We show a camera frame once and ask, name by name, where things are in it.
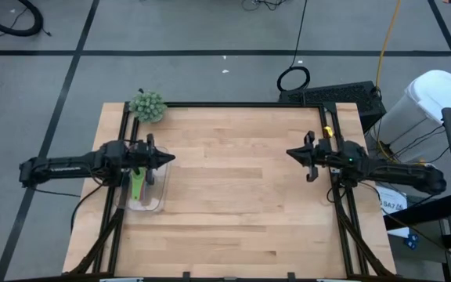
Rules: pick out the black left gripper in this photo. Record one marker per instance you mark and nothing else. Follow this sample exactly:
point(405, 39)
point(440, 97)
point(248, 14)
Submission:
point(143, 156)

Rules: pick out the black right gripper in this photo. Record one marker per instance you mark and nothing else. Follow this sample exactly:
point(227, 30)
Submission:
point(323, 156)

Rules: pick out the green measuring cup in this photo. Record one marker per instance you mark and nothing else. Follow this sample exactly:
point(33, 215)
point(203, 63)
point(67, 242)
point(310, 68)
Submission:
point(136, 184)

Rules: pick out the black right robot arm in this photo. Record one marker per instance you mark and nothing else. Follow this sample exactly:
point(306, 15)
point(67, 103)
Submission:
point(397, 172)

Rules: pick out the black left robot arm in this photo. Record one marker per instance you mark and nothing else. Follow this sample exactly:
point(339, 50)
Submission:
point(65, 166)

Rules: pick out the clear plastic basket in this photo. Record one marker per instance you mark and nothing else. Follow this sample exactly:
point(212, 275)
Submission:
point(161, 188)

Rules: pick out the small yellow clip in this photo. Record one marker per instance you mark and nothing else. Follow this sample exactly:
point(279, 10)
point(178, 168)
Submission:
point(328, 131)

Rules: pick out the green succulent plant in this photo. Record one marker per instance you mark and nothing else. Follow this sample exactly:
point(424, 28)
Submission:
point(147, 106)

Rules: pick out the white paper sign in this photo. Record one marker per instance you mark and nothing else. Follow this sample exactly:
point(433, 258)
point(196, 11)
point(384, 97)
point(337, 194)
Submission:
point(392, 201)

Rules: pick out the yellow plug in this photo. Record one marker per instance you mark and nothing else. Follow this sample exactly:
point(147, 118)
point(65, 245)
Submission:
point(420, 161)

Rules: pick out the black metal beam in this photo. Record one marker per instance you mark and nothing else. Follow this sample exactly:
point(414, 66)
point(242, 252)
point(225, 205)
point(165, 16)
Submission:
point(425, 211)

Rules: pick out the small blue object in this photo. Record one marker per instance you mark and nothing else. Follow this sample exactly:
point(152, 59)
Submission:
point(411, 241)

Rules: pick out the white trash bin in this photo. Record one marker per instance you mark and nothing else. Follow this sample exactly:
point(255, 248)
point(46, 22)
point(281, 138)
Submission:
point(433, 102)

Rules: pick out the black aluminium table frame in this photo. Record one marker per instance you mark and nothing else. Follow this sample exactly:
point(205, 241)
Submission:
point(249, 104)

